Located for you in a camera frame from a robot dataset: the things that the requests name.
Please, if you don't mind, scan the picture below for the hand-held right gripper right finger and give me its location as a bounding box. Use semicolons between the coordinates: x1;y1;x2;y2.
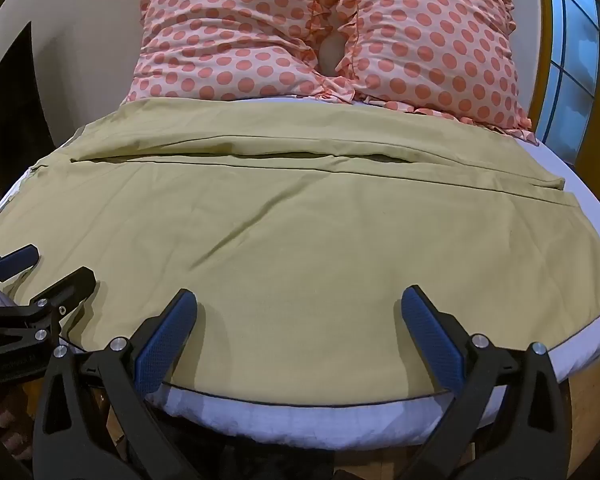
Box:
401;285;574;480

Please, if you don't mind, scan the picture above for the blue glass window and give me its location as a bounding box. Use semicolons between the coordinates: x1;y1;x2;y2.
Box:
534;0;600;166

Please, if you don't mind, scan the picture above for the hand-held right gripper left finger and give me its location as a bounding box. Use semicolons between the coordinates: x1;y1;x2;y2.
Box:
32;288;216;480

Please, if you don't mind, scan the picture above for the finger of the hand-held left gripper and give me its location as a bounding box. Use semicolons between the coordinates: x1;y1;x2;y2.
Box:
0;244;42;291
0;266;97;350

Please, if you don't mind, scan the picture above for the dark wooden door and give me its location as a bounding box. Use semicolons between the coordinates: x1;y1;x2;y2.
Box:
0;21;57;203

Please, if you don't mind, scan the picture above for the pink polka dot pillow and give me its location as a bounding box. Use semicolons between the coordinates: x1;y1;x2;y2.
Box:
330;0;534;142
122;0;357;104

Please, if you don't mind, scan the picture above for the yellow-green bed sheet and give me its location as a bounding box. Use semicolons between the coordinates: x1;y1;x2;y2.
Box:
0;97;600;403

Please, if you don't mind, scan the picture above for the wooden bed frame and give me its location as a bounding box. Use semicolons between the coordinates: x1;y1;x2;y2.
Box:
565;367;600;466

